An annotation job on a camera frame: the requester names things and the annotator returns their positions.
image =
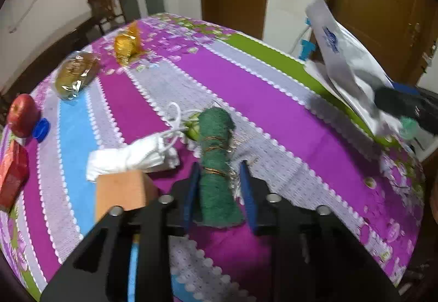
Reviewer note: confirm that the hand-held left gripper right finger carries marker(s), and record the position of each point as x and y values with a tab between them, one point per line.
248	202

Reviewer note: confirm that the panelled brown wooden door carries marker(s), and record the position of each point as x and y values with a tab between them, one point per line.
383	14

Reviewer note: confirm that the green scouring pad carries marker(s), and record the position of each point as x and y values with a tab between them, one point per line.
215	165

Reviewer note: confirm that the dark wooden chair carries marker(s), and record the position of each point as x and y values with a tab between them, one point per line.
106	9

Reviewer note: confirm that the red apple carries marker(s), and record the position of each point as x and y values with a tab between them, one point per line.
22	115

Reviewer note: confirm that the round pastry in clear wrap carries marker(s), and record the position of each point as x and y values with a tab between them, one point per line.
77	74

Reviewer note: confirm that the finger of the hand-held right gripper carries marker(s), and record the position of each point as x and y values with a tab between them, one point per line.
391	101

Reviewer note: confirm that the gold foil wrapped snack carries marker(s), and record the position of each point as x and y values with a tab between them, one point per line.
126	43

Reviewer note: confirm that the blue bottle cap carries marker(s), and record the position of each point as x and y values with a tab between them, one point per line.
41	130

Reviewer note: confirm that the yellow sponge block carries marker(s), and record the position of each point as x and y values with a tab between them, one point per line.
123	190

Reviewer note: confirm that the red drink carton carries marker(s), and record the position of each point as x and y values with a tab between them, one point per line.
12	173

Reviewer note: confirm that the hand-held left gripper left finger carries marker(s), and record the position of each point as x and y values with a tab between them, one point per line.
191	199

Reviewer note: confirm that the small blue plastic thing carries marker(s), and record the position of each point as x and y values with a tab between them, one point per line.
308	50

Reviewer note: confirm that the dark wooden table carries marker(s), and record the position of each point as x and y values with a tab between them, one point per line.
41	55

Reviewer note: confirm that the small green wrapper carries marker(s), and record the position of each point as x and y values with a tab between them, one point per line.
193	125

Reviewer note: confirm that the white plastic bag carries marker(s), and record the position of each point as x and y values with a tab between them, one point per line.
345	62

